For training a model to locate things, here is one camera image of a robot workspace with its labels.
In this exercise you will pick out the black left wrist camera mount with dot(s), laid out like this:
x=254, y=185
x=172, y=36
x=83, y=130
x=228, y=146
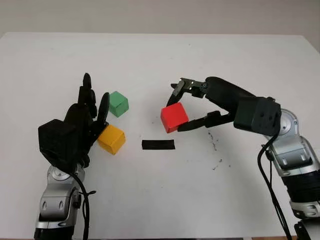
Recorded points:
x=56, y=140

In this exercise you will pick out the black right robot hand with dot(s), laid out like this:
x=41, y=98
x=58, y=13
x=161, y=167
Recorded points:
x=222, y=95

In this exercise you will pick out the yellow wooden block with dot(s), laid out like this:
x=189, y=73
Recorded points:
x=112, y=138

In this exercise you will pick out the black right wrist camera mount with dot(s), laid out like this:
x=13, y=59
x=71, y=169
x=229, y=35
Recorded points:
x=257, y=115

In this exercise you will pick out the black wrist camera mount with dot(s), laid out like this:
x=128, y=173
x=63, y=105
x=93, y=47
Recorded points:
x=56, y=140
x=257, y=115

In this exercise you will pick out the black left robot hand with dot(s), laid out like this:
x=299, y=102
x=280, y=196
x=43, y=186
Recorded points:
x=83, y=125

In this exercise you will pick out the black tape strip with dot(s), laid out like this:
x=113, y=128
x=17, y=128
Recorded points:
x=158, y=145

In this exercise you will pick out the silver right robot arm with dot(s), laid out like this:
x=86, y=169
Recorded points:
x=295, y=155

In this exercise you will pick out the green wooden block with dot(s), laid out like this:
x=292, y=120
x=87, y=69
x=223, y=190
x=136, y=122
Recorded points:
x=119, y=103

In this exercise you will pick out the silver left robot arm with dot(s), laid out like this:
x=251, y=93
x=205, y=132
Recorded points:
x=56, y=202

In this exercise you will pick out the red wooden block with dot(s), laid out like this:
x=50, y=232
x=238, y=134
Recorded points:
x=173, y=117

